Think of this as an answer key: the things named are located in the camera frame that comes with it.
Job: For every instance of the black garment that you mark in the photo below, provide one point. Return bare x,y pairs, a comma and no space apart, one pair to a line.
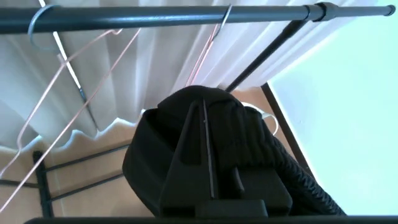
149,149

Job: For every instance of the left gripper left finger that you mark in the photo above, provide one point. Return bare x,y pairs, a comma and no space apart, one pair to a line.
186,186

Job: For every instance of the black clothes rack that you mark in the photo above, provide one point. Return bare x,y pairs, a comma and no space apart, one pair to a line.
155,17

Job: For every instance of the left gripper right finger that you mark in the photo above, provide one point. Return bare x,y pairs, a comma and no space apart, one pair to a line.
264,193

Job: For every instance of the beige curtain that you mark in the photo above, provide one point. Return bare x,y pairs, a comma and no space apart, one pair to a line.
149,62

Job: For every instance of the pink clothes hanger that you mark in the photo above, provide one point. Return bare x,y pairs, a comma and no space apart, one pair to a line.
30,29
226,18

